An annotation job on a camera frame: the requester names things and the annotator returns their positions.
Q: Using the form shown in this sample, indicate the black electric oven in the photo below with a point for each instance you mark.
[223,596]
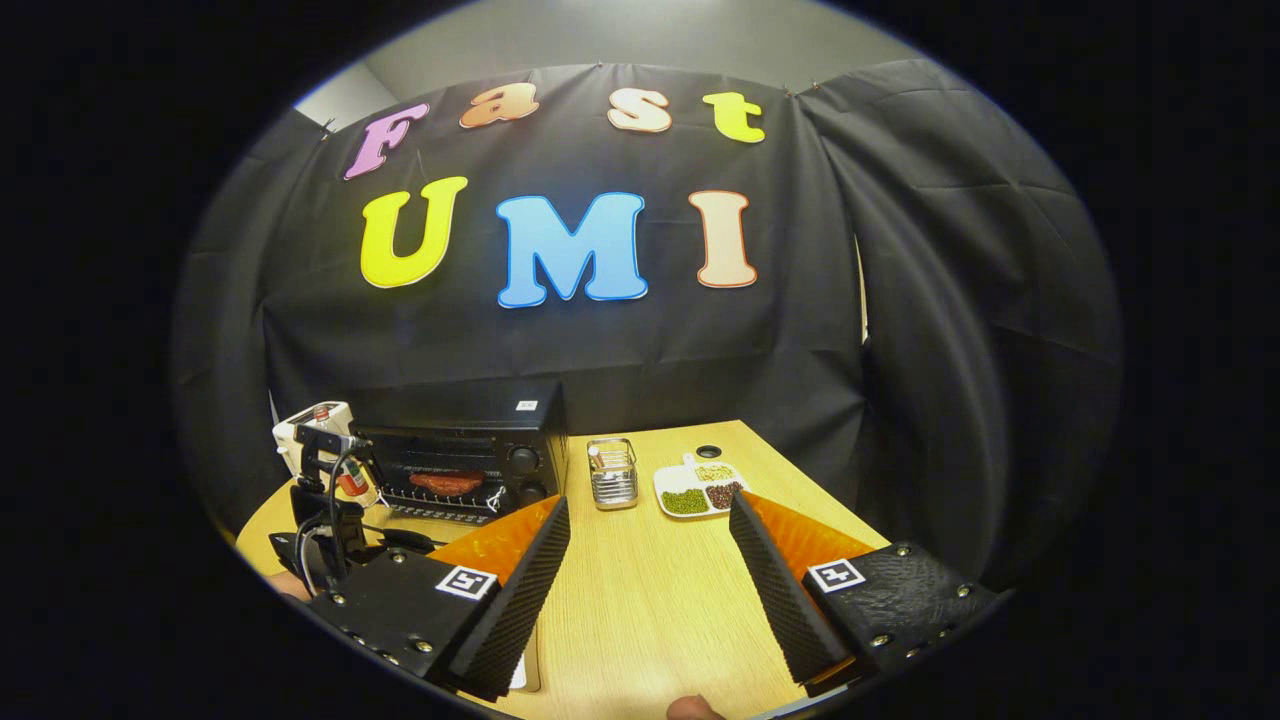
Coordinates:
[480,410]

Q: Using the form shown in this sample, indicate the white divided plate of beans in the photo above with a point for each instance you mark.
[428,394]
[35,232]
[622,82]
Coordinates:
[690,495]

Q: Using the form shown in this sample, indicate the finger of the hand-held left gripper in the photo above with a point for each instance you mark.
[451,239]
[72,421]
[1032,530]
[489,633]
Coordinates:
[400,540]

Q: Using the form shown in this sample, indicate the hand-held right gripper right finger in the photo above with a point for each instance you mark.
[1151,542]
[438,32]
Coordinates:
[785,600]

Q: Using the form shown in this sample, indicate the red meat slice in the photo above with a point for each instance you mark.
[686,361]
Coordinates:
[447,483]

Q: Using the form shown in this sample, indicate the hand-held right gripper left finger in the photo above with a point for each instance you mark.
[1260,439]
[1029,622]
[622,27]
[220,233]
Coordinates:
[515,600]

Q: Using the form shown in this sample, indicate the white toaster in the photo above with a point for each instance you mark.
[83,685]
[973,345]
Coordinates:
[300,420]

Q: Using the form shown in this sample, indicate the clear bottle with red label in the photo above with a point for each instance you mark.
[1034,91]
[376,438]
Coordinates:
[352,485]

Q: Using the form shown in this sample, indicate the black backdrop cloth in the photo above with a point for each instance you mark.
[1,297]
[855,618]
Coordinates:
[620,350]

